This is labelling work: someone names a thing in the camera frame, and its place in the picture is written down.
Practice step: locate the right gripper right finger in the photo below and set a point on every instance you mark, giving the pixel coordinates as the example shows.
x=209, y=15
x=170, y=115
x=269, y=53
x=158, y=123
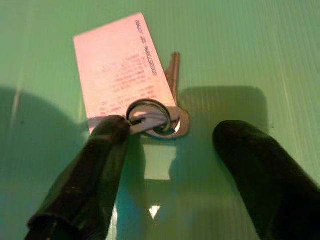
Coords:
x=262, y=180

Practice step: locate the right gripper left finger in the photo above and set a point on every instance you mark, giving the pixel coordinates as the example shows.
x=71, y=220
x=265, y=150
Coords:
x=100, y=162

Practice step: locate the printed paper key tag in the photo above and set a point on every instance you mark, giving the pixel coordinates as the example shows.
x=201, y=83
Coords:
x=112, y=70

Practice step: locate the metal key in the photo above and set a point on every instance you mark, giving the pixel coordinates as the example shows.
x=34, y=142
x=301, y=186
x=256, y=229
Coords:
x=173, y=75

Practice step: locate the green corrugated plastic sheet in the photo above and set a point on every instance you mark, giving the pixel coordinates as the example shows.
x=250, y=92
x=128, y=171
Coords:
x=250, y=50

